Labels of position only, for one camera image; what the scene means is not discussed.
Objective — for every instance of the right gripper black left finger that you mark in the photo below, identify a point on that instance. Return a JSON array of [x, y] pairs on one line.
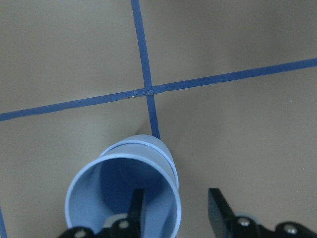
[[135, 215]]

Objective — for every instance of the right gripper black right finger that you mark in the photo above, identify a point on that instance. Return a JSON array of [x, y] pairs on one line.
[[220, 214]]

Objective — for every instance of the blue cup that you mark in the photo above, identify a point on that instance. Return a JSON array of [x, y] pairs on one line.
[[104, 188], [152, 142]]

